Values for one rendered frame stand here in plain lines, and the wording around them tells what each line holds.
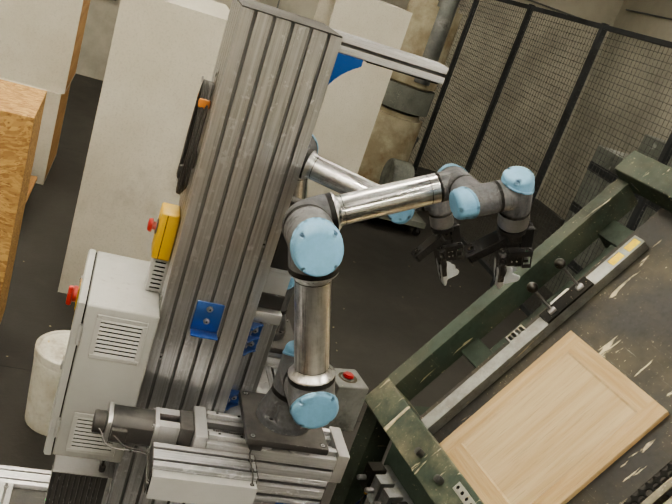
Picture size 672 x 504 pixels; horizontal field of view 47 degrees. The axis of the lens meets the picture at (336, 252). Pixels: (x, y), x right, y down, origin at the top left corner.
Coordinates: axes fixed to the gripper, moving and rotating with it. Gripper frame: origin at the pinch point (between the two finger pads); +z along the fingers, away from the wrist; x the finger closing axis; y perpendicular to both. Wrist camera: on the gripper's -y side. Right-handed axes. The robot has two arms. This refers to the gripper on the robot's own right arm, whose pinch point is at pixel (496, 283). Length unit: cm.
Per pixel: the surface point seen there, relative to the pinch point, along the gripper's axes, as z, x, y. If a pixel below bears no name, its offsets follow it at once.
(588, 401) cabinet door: 49, -2, 32
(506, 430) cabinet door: 62, -2, 8
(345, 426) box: 80, 14, -42
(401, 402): 76, 20, -22
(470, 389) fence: 64, 16, 0
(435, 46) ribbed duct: 219, 557, 53
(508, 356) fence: 57, 23, 13
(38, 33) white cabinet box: 97, 371, -254
